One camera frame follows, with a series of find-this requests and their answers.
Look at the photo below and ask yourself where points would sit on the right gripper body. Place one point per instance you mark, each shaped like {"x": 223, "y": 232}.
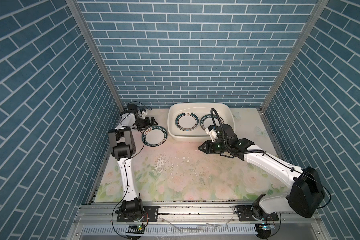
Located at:
{"x": 220, "y": 147}

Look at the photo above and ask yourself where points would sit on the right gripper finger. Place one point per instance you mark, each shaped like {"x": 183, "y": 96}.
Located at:
{"x": 206, "y": 151}
{"x": 205, "y": 145}

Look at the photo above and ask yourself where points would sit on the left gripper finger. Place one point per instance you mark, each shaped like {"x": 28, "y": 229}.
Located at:
{"x": 147, "y": 127}
{"x": 153, "y": 121}

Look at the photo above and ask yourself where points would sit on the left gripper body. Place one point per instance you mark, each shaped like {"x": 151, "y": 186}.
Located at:
{"x": 141, "y": 123}

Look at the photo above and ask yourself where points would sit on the small green rim plate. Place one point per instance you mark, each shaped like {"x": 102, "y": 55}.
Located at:
{"x": 154, "y": 136}

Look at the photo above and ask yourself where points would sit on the green red rim plate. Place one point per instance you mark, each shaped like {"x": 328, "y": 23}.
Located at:
{"x": 186, "y": 121}

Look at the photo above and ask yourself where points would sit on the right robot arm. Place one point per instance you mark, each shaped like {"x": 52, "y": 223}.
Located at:
{"x": 305, "y": 190}

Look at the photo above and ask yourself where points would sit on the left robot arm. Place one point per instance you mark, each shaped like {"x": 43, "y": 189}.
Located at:
{"x": 123, "y": 149}

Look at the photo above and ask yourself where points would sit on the white plastic bin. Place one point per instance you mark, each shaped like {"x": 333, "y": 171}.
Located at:
{"x": 199, "y": 109}

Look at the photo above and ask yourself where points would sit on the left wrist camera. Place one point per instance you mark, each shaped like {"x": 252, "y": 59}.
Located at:
{"x": 142, "y": 113}

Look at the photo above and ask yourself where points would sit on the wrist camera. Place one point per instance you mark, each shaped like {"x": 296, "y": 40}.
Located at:
{"x": 211, "y": 131}
{"x": 142, "y": 113}

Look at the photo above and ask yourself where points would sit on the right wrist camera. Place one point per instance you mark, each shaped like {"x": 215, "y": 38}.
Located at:
{"x": 211, "y": 131}

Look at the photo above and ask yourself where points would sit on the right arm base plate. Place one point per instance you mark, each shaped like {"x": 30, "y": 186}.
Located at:
{"x": 247, "y": 213}

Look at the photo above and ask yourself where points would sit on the white slotted cable duct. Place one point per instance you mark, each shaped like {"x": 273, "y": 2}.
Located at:
{"x": 157, "y": 230}

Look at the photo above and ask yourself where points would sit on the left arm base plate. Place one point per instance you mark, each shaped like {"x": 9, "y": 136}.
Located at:
{"x": 150, "y": 213}

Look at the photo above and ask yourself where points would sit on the aluminium rail frame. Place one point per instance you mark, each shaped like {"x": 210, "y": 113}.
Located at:
{"x": 290, "y": 226}

